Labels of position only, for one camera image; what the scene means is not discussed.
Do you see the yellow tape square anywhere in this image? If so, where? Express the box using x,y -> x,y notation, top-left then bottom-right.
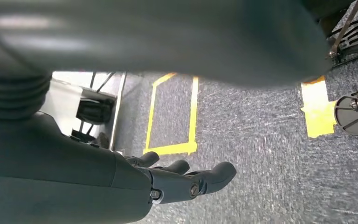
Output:
300,76 -> 337,139
143,72 -> 199,156

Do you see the white desk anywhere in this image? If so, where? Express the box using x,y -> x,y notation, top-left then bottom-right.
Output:
40,71 -> 127,152

